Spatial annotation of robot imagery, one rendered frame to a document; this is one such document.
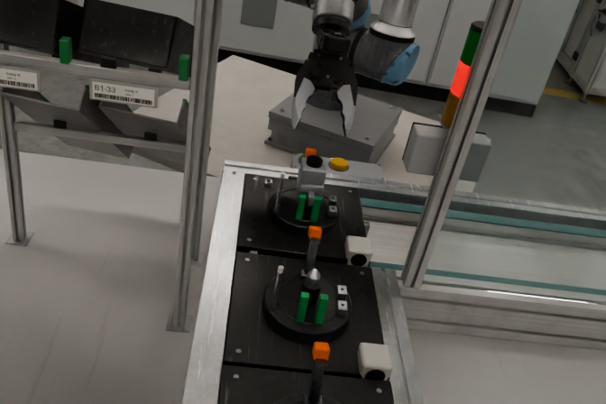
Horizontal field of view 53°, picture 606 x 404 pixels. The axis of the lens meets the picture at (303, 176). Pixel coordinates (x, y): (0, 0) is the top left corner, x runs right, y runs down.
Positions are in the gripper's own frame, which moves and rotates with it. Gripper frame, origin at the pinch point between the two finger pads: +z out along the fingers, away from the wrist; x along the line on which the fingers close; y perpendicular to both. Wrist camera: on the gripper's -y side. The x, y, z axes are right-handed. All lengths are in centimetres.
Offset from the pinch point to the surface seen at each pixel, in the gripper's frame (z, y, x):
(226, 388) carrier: 42.1, -18.0, 11.1
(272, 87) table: -32, 82, 6
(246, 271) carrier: 26.5, -0.5, 9.9
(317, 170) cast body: 7.2, 3.9, -0.7
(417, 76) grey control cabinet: -119, 284, -97
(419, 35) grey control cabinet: -140, 266, -92
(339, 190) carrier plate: 7.6, 20.6, -7.8
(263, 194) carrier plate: 10.9, 17.0, 7.9
